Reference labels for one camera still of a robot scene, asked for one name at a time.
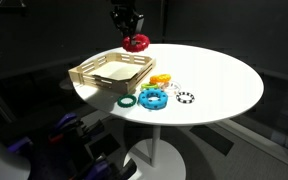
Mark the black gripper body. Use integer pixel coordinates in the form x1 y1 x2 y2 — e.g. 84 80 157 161
110 0 144 33

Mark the red ridged ring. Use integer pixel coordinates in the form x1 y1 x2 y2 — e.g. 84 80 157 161
121 33 151 54

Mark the white round pedestal table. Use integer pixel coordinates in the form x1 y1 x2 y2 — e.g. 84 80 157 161
73 44 264 180

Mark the orange ridged ring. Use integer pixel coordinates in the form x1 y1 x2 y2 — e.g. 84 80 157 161
149 73 172 85

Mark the purple and black equipment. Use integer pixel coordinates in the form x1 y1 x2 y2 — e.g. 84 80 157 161
7 113 137 180

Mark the light green ring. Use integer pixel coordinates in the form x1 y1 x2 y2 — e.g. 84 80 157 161
140 82 160 91

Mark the black and white ring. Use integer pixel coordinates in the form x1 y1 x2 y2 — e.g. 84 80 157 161
175 91 196 104

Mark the dark green ring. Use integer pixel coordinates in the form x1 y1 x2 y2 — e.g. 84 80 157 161
116 93 138 109

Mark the wooden slatted tray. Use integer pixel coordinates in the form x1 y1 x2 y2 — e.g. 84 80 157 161
69 52 156 94

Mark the white chair edge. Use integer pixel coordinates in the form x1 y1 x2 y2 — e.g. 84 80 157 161
0 143 31 180

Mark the clear transparent ring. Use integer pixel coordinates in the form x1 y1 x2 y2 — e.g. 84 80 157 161
159 80 182 98

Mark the blue ridged ring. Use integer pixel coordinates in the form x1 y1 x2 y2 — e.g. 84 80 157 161
137 88 169 110

